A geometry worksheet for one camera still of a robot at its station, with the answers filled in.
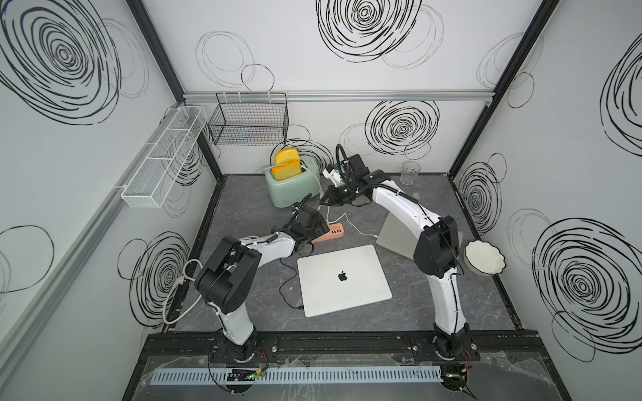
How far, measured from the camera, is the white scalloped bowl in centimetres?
89

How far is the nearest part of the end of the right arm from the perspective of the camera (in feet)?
2.24

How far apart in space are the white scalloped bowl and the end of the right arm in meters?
0.48

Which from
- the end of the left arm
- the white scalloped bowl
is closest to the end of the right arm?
the end of the left arm
